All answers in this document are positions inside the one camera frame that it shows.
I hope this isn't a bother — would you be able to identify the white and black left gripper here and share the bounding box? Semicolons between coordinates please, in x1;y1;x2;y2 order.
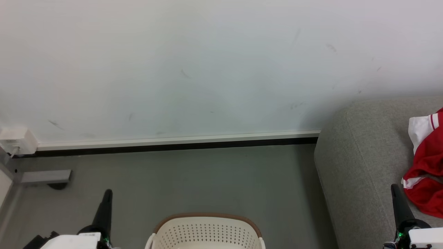
38;189;121;249

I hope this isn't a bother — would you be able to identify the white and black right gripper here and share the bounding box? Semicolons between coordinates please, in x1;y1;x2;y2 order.
383;184;443;249

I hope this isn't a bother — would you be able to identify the red and white garment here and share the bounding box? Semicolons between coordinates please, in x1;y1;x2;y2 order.
401;108;443;219

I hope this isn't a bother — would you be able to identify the grey fabric sofa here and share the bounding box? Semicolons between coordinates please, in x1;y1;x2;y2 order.
314;98;443;249

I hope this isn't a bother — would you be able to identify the white and black baseboard strip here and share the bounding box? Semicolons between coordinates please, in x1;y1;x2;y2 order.
16;130;321;158

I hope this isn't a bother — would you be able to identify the cream perforated laundry basket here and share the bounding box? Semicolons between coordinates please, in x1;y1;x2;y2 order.
145;213;266;249

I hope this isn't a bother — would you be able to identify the grey metal frame foot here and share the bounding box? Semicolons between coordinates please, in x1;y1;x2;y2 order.
21;169;72;184

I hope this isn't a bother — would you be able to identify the grey metal frame leg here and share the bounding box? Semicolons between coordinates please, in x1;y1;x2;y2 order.
0;145;23;225

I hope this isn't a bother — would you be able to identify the white wall socket box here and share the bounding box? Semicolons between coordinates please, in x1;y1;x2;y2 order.
0;126;38;155

